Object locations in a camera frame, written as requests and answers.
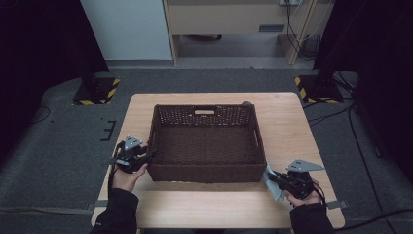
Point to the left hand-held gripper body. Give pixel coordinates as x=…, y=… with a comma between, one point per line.
x=131, y=156

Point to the grey tape piece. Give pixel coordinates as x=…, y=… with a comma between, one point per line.
x=99, y=204
x=337, y=204

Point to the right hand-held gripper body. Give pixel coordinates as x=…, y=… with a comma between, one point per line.
x=297, y=182

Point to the person's left hand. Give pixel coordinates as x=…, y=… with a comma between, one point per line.
x=128, y=180

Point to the light wooden desk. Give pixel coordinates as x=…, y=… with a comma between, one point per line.
x=227, y=19

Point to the brown woven basket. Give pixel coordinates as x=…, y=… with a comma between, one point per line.
x=207, y=146

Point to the round dark table grommet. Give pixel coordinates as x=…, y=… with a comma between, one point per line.
x=246, y=103

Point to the light blue cloth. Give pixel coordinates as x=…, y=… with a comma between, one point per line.
x=276, y=191

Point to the person's right hand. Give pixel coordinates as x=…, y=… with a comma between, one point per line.
x=305, y=201

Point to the black curtain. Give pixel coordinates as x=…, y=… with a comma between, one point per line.
x=383, y=65
x=32, y=65

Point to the white panel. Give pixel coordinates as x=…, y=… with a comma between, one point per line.
x=130, y=29

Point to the black stand with striped base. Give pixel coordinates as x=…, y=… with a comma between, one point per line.
x=319, y=89
x=95, y=92

